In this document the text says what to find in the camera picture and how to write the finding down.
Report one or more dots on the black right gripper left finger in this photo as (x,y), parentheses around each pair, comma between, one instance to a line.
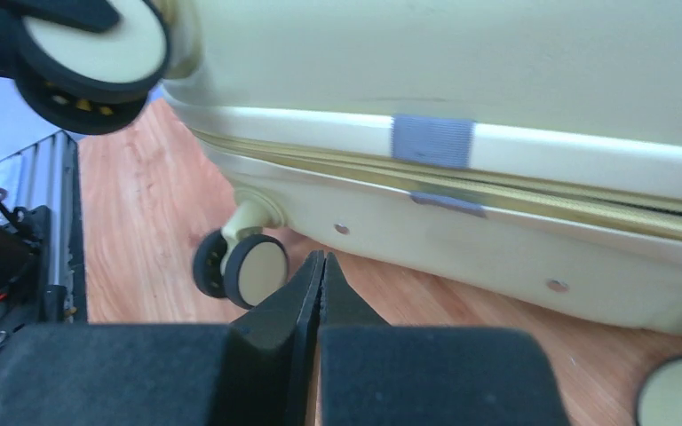
(257,370)

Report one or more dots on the cream suitcase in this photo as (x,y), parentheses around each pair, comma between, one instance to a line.
(530,148)

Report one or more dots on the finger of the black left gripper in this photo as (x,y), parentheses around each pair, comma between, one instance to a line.
(91,16)

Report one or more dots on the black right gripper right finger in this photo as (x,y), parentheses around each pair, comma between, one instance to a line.
(375,373)

